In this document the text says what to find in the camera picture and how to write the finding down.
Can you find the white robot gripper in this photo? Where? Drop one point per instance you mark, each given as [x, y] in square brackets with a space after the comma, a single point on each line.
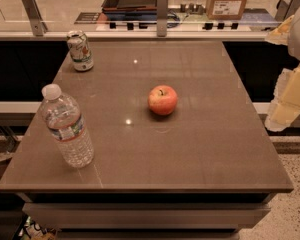
[284, 107]

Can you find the clear plastic water bottle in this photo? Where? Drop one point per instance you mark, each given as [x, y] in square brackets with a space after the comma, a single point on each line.
[64, 120]

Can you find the cardboard box with label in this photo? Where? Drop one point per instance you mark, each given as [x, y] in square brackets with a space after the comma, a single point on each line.
[227, 0]

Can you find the red apple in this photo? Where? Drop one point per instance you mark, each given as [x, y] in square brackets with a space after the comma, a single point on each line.
[162, 100]

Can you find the white green soda can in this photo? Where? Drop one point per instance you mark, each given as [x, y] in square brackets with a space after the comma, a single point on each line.
[80, 51]

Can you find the brown table drawer unit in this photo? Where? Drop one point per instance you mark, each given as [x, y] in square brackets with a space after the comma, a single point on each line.
[129, 219]

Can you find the glass partition panel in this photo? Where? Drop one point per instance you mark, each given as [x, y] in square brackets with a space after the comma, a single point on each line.
[47, 19]

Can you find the right metal glass bracket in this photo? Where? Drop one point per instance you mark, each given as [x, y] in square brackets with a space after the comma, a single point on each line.
[286, 8]

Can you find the metal glass bracket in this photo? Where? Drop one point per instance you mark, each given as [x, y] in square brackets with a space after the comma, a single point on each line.
[37, 24]
[286, 8]
[162, 11]

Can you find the middle metal glass bracket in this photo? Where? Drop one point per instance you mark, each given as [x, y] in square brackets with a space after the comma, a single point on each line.
[162, 11]

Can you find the left metal glass bracket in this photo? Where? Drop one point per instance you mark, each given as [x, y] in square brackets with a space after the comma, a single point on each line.
[37, 24]

